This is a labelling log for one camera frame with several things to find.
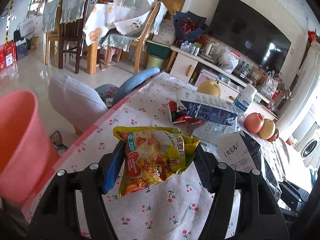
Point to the clear plastic bag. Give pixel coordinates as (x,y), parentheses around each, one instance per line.
(227,60)

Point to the grey cushioned stool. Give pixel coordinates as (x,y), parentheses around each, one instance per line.
(77,102)

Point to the blue chair back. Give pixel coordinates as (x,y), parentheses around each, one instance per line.
(129,85)

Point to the dark blue milk carton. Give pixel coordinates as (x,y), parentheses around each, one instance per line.
(206,107)

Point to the small orange persimmon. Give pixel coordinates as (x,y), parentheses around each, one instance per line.
(274,136)

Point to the white washing machine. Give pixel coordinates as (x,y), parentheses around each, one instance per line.
(310,150)

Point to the red gift boxes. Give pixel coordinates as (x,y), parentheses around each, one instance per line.
(7,55)

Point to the dining table with cloth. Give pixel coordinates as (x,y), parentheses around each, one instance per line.
(98,23)

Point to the white tv cabinet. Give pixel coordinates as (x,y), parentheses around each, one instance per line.
(221,71)

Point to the red snack wrapper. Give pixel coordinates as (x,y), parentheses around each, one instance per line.
(177,117)

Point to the yellow pear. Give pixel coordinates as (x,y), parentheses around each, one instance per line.
(209,87)

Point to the white blue plastic pouch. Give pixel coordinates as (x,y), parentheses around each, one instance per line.
(210,132)

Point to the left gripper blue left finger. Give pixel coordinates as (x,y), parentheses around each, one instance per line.
(111,165)

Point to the pink storage box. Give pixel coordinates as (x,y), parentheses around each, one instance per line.
(205,75)

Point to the cherry print tablecloth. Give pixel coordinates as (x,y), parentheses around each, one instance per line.
(72,205)

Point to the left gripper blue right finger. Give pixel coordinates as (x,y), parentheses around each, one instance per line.
(204,163)

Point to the black flat screen television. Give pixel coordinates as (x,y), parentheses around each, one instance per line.
(243,28)

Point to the electric kettle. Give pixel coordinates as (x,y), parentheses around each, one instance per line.
(209,49)

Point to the white plastic bottle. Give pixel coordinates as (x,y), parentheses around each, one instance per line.
(244,99)

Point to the yellow chips snack bag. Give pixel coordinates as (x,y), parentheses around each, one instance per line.
(153,155)

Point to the dark wooden dining chair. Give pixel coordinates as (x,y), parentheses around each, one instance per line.
(71,38)

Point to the white mesh food cover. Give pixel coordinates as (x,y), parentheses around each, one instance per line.
(129,16)

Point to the red apple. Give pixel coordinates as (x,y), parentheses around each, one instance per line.
(254,122)

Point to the dark blue flower bouquet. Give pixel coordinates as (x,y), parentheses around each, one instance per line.
(189,26)

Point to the light wooden dining chair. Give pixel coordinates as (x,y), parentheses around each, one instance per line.
(115,39)

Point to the green waste bin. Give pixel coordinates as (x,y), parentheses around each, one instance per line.
(154,61)

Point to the blue white carton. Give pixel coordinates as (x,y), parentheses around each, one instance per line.
(243,153)

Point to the yellow apple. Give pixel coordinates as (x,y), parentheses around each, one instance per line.
(267,130)

